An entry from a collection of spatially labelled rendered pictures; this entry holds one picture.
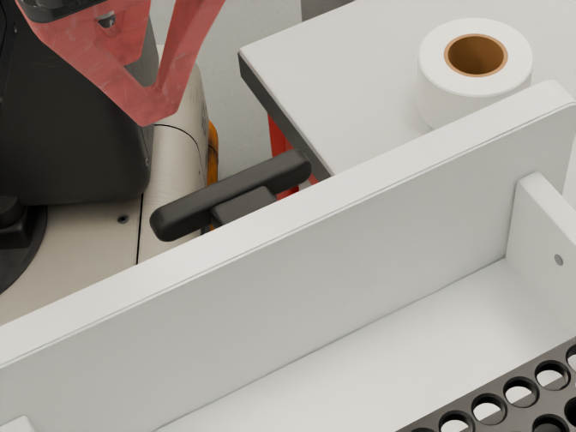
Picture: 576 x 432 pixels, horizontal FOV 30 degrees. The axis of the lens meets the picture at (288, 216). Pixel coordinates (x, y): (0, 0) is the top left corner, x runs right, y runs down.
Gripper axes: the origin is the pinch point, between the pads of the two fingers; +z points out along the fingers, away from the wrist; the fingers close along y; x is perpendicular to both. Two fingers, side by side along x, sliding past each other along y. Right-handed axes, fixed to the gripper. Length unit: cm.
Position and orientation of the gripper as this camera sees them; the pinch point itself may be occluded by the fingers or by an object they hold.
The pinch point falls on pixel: (135, 73)
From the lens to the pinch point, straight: 38.7
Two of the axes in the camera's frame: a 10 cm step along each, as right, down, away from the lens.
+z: 0.8, 6.3, 7.7
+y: 4.7, 6.6, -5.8
